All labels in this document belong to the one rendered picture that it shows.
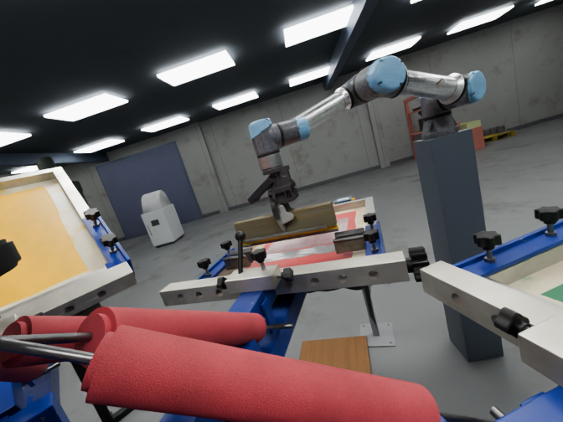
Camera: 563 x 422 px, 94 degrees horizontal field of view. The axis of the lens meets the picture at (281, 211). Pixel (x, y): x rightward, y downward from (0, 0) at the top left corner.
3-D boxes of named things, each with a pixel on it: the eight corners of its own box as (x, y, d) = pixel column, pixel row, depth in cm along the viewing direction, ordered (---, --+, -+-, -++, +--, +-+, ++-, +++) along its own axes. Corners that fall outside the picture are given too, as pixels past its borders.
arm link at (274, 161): (254, 160, 83) (263, 157, 91) (258, 173, 84) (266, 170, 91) (276, 153, 80) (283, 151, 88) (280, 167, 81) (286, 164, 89)
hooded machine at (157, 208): (173, 244, 664) (152, 191, 637) (152, 249, 673) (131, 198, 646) (187, 234, 737) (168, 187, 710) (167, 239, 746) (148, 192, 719)
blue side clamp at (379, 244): (369, 241, 96) (364, 223, 94) (383, 239, 94) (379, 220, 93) (370, 285, 68) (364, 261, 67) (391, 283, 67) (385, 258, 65)
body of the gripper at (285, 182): (294, 203, 83) (283, 166, 81) (270, 208, 86) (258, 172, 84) (299, 197, 90) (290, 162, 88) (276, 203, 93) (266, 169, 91)
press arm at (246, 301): (255, 297, 69) (250, 280, 68) (276, 295, 67) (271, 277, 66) (224, 347, 53) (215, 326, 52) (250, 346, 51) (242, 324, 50)
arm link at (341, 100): (353, 76, 113) (259, 131, 102) (369, 65, 103) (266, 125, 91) (364, 101, 116) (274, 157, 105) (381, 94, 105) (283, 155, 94)
